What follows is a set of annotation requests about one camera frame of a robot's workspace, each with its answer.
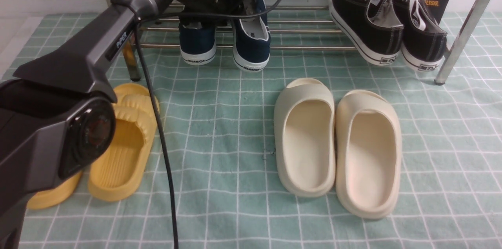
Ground navy canvas sneaker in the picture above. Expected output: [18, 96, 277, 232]
[231, 0, 271, 72]
[178, 22, 217, 65]

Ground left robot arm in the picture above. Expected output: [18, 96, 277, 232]
[0, 0, 243, 249]

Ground metal shoe rack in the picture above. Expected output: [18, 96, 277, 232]
[96, 0, 502, 86]

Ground left cream slide slipper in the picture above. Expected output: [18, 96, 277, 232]
[274, 78, 336, 197]

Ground cream slide slipper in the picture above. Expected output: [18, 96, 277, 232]
[274, 78, 336, 197]
[335, 90, 403, 219]

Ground left black canvas sneaker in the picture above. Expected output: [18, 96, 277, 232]
[328, 0, 404, 66]

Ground black canvas sneaker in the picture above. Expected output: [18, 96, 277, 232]
[392, 0, 447, 72]
[328, 0, 404, 66]

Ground right yellow slide slipper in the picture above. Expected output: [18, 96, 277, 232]
[88, 83, 157, 202]

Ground yellow slide slipper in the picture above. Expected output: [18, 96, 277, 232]
[27, 171, 83, 209]
[88, 83, 157, 202]

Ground right cream slide slipper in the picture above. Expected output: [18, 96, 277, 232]
[335, 90, 403, 219]

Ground right black canvas sneaker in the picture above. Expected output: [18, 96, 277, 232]
[392, 0, 447, 72]

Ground left yellow slide slipper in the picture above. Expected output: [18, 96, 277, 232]
[27, 171, 83, 209]

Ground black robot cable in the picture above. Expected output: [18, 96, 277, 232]
[131, 0, 289, 249]

